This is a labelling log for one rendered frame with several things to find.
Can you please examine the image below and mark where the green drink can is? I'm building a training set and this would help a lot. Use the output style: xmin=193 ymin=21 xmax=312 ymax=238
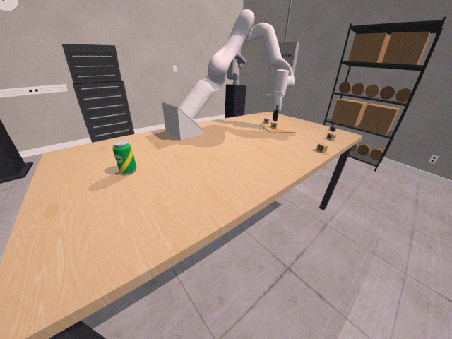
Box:
xmin=112 ymin=140 xmax=137 ymax=174

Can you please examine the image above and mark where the tan mat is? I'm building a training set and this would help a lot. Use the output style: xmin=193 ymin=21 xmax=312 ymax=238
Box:
xmin=260 ymin=124 xmax=296 ymax=133

